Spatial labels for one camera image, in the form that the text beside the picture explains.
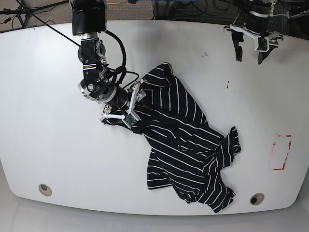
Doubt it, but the navy white striped T-shirt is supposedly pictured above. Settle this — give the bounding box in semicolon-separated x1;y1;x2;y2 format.
102;62;242;214

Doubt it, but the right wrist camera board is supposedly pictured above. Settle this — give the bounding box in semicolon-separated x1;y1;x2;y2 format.
124;115;138;128

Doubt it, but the right table cable grommet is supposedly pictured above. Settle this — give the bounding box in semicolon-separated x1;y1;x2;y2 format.
250;193;265;206

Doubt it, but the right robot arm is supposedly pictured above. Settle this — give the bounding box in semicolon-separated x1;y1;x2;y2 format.
70;0;145;128

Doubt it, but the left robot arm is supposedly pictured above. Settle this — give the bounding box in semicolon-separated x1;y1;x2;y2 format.
224;0;283;65

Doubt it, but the red tape rectangle marking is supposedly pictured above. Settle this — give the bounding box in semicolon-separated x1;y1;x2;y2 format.
270;134;292;171

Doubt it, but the table cable grommet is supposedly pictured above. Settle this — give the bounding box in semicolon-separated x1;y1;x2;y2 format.
39;184;52;197
250;193;265;206

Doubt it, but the white power strip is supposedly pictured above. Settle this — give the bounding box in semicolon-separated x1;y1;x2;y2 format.
287;4;309;19

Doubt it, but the left table cable grommet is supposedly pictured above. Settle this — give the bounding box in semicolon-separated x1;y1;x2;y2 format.
39;184;52;197

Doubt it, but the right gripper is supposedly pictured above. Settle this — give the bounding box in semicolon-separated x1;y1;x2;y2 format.
99;79;146;125

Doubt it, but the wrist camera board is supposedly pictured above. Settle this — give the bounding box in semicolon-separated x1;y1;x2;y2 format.
124;115;138;128
257;37;268;52

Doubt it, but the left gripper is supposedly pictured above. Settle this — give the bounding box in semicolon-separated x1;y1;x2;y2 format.
224;24;283;64

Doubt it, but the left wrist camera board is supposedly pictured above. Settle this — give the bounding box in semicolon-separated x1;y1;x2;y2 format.
257;37;268;52

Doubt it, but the black tripod stand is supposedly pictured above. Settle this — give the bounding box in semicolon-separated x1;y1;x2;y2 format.
0;0;69;30

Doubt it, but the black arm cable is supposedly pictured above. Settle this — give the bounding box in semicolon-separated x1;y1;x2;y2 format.
103;30;140;87

